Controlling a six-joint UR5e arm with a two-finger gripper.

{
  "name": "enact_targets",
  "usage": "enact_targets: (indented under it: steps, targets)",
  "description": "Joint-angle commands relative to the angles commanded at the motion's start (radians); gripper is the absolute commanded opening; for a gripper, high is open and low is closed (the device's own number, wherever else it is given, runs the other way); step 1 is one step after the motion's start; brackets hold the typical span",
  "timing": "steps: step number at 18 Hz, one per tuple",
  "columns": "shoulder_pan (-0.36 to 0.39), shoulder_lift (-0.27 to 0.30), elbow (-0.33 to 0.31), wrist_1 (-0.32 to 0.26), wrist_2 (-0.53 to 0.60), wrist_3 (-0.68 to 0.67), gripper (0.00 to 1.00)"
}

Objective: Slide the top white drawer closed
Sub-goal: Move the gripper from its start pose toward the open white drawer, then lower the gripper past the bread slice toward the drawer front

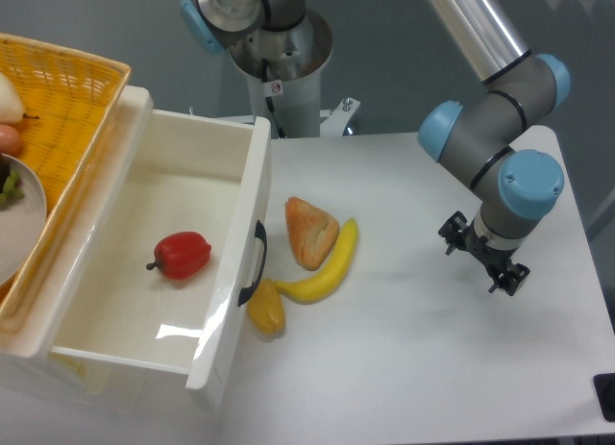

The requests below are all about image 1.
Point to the white table bracket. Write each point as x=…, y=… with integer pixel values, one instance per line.
x=339, y=121

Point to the white drawer cabinet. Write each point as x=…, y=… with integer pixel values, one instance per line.
x=34, y=317

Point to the yellow banana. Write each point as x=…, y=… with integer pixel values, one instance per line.
x=331, y=275

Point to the white pear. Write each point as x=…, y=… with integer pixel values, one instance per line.
x=12, y=109

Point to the green grapes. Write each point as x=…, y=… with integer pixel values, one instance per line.
x=11, y=190

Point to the yellow woven basket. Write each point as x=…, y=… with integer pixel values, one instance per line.
x=69, y=96

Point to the black corner device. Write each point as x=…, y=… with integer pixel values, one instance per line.
x=605, y=389

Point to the grey plate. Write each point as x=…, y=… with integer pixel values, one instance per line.
x=22, y=220

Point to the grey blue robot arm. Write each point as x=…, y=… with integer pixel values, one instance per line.
x=516, y=188

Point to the black top drawer handle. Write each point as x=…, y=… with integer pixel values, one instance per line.
x=257, y=264

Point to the orange croissant bread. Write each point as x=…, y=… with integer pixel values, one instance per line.
x=312, y=232

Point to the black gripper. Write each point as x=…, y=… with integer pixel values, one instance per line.
x=506, y=276

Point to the yellow bell pepper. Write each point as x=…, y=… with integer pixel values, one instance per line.
x=265, y=308

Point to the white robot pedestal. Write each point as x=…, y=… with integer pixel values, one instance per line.
x=283, y=74

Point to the red bell pepper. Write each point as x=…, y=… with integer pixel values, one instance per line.
x=180, y=255

